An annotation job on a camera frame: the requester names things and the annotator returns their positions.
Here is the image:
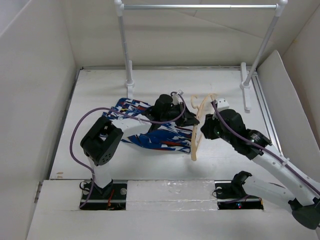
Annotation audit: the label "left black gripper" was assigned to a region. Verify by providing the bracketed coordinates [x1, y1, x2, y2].
[160, 102, 199, 128]

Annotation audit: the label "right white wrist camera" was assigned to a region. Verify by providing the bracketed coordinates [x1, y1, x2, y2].
[214, 97, 230, 112]

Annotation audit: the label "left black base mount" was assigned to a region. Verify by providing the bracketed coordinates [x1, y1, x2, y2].
[79, 181, 128, 211]

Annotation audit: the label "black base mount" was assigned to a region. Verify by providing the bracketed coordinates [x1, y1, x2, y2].
[211, 171, 264, 210]
[79, 181, 128, 211]

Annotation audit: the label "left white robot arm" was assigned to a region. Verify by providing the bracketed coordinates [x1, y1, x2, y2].
[80, 92, 200, 199]

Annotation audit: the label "white metal clothes rack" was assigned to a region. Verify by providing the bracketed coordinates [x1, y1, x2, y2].
[111, 0, 288, 113]

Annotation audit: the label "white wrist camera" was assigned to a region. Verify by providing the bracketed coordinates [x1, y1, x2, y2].
[170, 90, 184, 105]
[214, 97, 230, 112]

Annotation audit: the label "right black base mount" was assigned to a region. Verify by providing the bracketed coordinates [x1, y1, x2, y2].
[211, 171, 264, 210]

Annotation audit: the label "aluminium rail right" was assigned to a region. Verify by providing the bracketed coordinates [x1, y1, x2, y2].
[251, 73, 283, 154]

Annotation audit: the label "wooden clothes hanger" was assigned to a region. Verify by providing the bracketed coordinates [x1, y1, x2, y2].
[190, 93, 218, 162]

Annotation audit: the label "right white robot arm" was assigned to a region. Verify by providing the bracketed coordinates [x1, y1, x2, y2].
[200, 109, 320, 230]

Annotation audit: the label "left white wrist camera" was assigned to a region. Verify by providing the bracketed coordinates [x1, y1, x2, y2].
[170, 90, 184, 105]

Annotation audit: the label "blue patterned trousers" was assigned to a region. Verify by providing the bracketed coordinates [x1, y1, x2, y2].
[102, 97, 192, 154]

